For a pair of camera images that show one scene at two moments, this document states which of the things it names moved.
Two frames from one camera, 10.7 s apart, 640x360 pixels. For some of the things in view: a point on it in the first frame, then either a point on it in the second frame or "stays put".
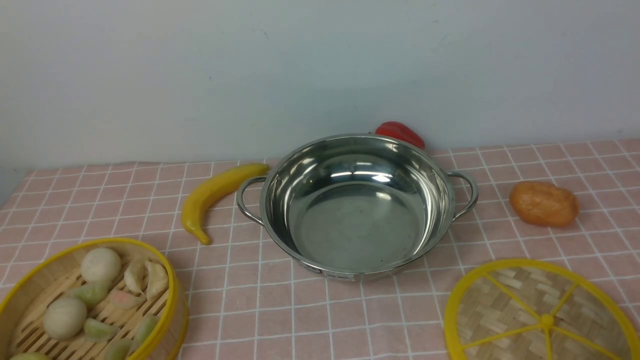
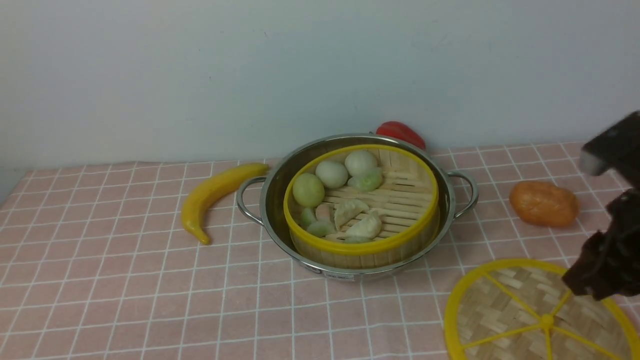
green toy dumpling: (143, 329) to (322, 228)
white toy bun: (100, 265) to (333, 175)
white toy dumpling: (135, 275) to (346, 210)
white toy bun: (64, 318) to (358, 162)
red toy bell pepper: (400, 131) stays put
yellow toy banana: (209, 189) stays put
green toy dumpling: (97, 331) to (307, 217)
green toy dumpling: (92, 295) to (369, 182)
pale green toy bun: (31, 356) to (308, 190)
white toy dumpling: (158, 279) to (365, 230)
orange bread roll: (544, 203) stays put
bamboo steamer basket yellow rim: (104, 298) to (362, 206)
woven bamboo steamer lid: (524, 309) stays put
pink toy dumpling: (124, 300) to (325, 211)
